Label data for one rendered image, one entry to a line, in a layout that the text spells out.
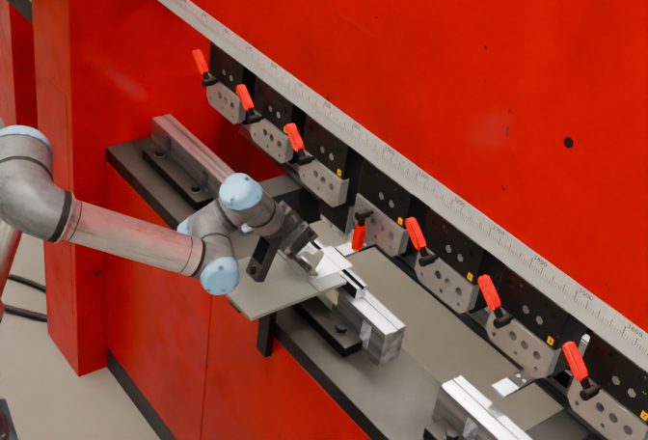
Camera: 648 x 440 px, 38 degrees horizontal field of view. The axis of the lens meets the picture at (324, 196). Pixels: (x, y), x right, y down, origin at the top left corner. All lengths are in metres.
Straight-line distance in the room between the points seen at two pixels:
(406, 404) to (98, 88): 1.24
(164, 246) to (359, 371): 0.58
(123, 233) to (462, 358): 2.03
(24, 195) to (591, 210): 0.94
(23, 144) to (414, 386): 0.97
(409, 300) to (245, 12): 1.83
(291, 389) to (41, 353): 1.35
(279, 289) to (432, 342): 1.56
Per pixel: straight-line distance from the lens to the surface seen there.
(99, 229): 1.70
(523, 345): 1.73
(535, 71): 1.54
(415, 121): 1.77
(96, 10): 2.57
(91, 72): 2.64
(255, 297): 2.04
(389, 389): 2.07
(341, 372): 2.08
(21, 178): 1.69
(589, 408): 1.68
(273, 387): 2.29
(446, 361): 3.49
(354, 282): 2.14
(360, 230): 1.92
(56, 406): 3.19
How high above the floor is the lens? 2.31
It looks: 33 degrees down
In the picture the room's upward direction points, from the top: 9 degrees clockwise
